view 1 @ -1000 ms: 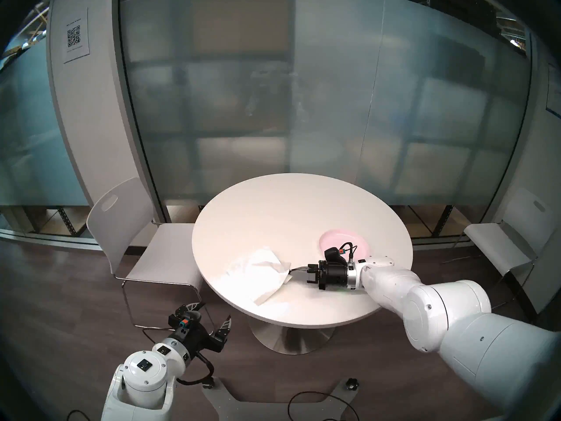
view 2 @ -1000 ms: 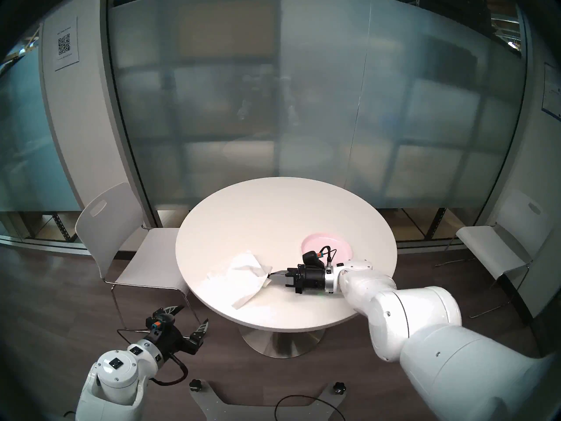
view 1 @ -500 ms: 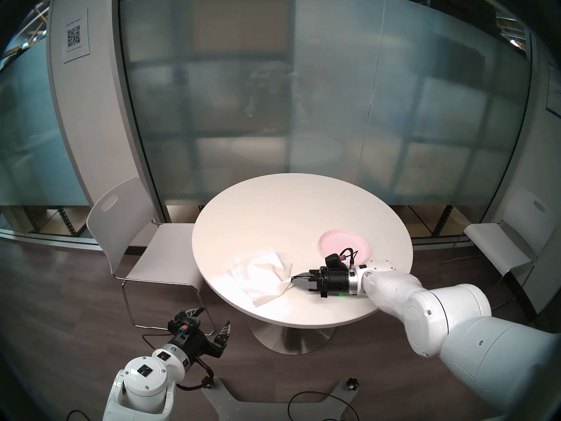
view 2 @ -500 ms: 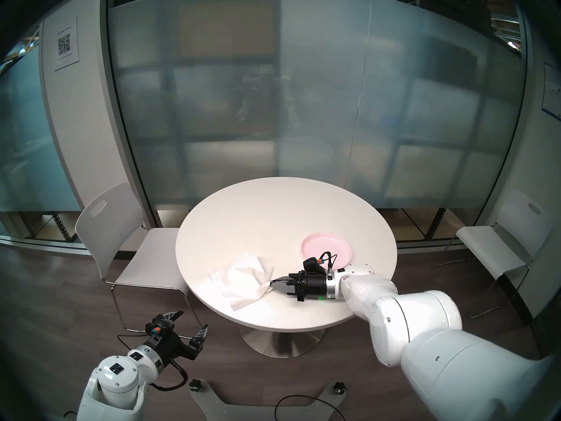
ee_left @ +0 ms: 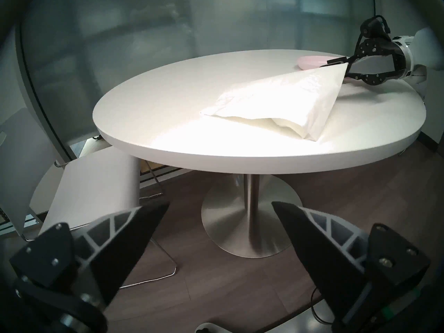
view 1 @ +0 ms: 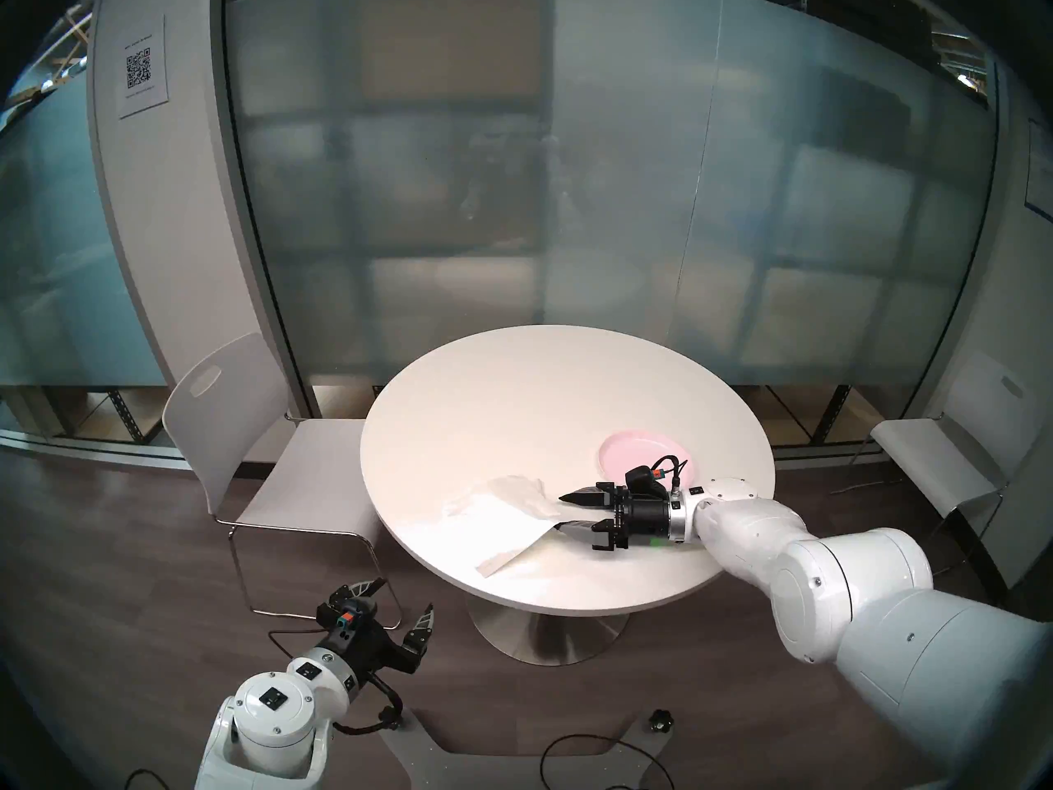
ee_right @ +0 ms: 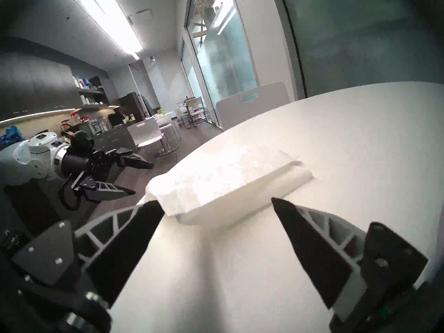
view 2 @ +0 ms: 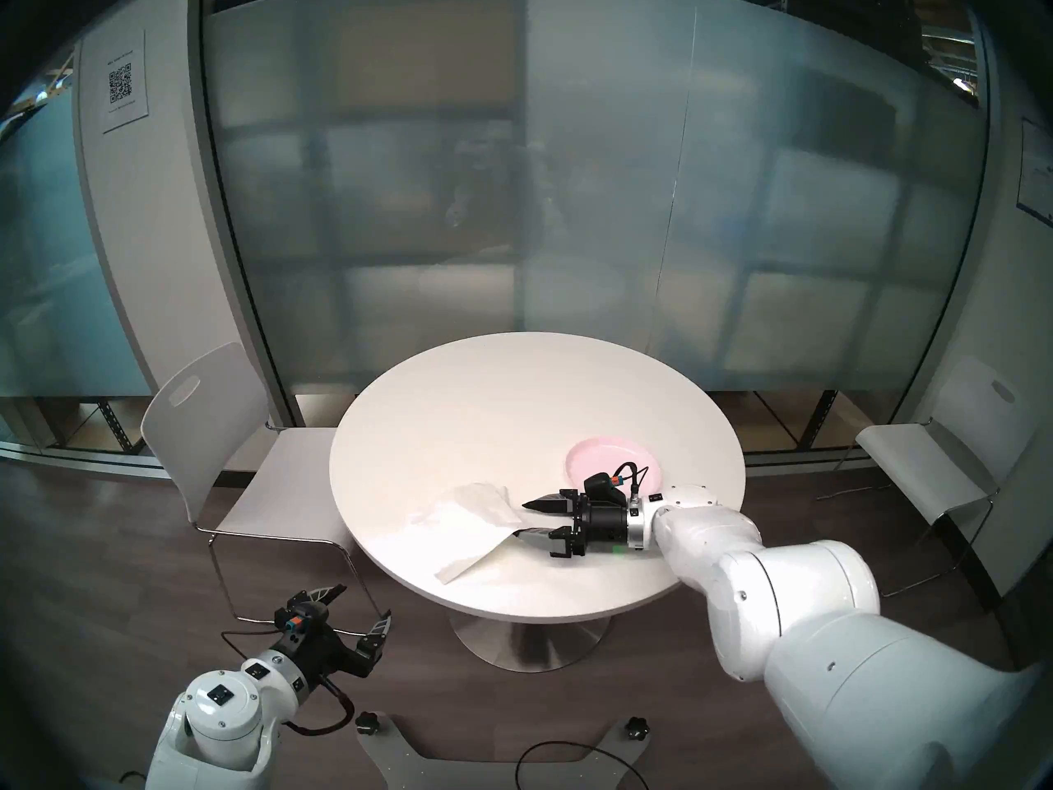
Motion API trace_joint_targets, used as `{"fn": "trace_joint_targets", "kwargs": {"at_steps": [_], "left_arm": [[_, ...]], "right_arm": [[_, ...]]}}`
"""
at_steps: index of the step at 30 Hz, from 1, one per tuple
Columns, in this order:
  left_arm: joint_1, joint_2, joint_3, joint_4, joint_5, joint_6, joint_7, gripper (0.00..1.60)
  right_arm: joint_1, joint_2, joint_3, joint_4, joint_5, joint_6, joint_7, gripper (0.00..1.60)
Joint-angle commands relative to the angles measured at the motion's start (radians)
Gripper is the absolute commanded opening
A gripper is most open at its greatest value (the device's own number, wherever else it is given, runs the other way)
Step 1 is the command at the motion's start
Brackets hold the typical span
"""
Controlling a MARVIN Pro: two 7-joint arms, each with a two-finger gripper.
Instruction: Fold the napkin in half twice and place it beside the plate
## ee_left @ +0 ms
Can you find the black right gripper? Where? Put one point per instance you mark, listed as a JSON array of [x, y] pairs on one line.
[[399, 61]]

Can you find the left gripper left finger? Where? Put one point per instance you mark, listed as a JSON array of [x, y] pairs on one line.
[[114, 252]]

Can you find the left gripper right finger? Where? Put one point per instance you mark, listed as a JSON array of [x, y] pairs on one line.
[[322, 259]]

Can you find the pink round plate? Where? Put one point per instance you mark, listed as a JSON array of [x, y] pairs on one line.
[[312, 61]]

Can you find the white cloth napkin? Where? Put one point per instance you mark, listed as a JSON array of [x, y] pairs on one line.
[[284, 100]]

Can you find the white plastic chair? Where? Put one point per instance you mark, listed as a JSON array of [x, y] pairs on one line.
[[93, 183]]

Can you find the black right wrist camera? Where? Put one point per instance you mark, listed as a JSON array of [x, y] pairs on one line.
[[369, 28]]

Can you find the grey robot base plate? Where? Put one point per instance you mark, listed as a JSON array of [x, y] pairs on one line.
[[208, 329]]

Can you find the round white pedestal table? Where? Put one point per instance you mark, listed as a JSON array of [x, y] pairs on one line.
[[173, 110]]

